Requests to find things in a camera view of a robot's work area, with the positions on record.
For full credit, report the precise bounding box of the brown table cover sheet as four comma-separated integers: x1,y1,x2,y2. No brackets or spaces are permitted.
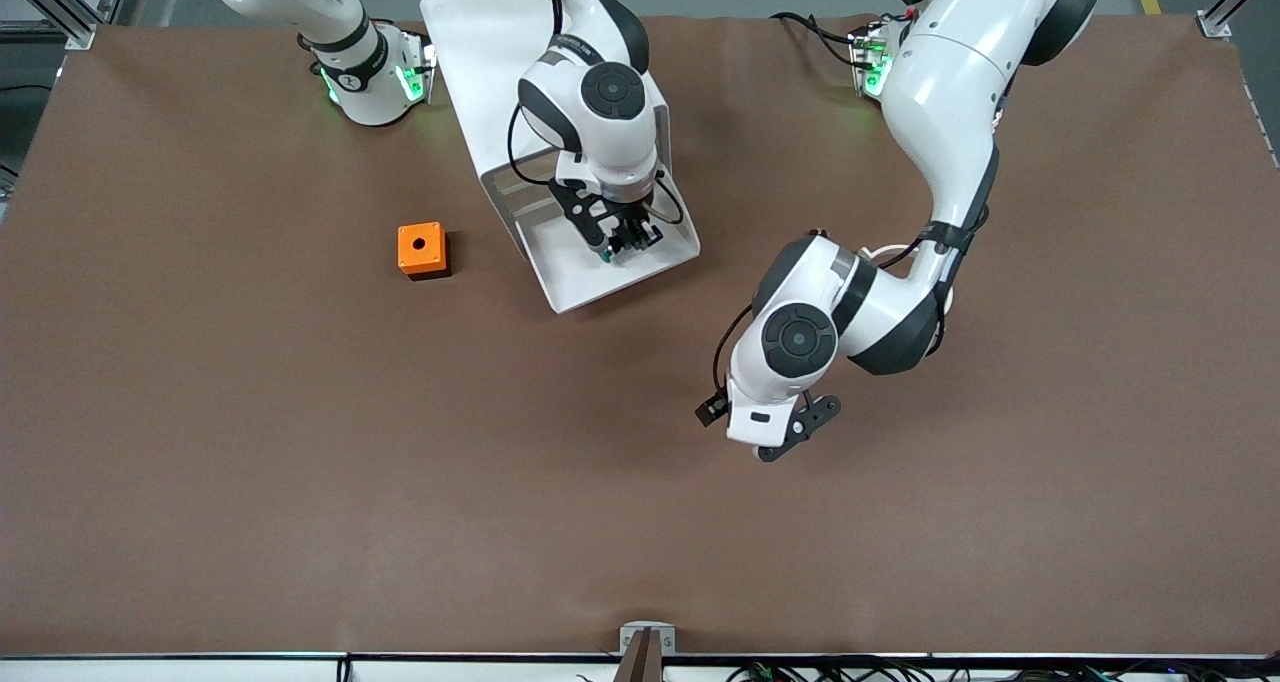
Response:
0,12,1280,658

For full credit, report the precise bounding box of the black cable on table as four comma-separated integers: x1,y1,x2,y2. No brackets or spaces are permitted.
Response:
770,10,863,68

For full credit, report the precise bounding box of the base connector box green light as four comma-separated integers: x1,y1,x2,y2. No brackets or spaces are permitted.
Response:
848,20,893,98
398,27,438,105

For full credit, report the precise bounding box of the brown pole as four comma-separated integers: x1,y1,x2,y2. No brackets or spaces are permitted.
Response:
612,628,665,682

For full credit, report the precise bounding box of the white plastic drawer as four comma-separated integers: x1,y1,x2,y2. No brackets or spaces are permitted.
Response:
515,167,701,315
500,190,561,225
490,167,556,198

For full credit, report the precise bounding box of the orange button box black base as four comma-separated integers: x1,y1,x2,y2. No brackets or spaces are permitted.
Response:
397,222,452,282

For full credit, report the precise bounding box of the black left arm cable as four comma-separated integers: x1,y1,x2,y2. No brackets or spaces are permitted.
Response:
712,202,991,395

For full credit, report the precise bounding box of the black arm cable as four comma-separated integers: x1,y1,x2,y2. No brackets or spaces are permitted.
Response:
712,202,991,395
507,100,687,227

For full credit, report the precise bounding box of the white curved bracket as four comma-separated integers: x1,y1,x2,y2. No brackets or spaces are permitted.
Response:
857,244,956,315

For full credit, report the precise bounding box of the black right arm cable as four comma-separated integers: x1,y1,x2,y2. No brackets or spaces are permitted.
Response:
507,100,687,227

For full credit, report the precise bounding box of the grey metal bracket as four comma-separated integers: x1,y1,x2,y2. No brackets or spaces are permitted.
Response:
619,621,677,656

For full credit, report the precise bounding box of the aluminium frame post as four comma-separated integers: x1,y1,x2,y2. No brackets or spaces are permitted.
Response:
0,0,101,51
1197,0,1280,40

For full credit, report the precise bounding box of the white drawer cabinet shell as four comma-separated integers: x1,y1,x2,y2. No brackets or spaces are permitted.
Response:
418,0,673,263

